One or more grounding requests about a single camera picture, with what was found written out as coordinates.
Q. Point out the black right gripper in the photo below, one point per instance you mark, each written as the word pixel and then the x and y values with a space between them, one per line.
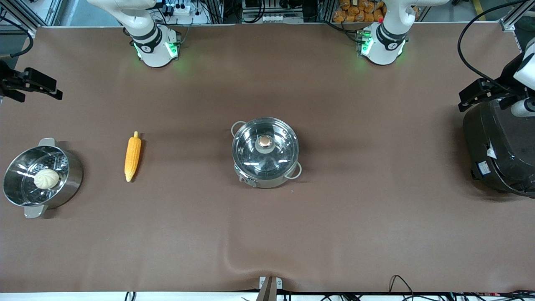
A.
pixel 9 80

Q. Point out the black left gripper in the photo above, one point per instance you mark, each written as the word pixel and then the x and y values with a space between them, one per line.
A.
pixel 498 89

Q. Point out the yellow corn cob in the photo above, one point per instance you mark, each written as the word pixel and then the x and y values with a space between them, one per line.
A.
pixel 133 156

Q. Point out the glass pot lid with knob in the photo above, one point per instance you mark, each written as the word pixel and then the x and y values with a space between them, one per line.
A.
pixel 250 146

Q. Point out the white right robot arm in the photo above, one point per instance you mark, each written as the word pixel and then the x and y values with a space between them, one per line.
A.
pixel 152 50

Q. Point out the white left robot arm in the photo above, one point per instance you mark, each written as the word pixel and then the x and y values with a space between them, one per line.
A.
pixel 382 50

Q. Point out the steel steamer pot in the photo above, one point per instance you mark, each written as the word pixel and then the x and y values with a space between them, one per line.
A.
pixel 71 179

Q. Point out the black rice cooker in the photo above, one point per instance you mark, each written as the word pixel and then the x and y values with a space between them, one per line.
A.
pixel 501 146

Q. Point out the white steamed bun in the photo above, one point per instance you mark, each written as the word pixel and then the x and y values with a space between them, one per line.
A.
pixel 46 179

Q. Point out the bag of orange snacks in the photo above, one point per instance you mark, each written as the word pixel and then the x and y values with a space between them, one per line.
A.
pixel 355 10

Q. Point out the white power strip with plugs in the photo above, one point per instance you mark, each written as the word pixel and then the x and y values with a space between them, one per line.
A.
pixel 182 10

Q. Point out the brown table mat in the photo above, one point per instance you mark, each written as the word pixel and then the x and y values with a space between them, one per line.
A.
pixel 167 234

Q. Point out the aluminium frame profile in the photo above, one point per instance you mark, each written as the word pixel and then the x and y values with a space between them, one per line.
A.
pixel 25 14
pixel 512 19

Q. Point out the metal clamp bracket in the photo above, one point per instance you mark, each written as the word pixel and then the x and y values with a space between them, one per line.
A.
pixel 270 286

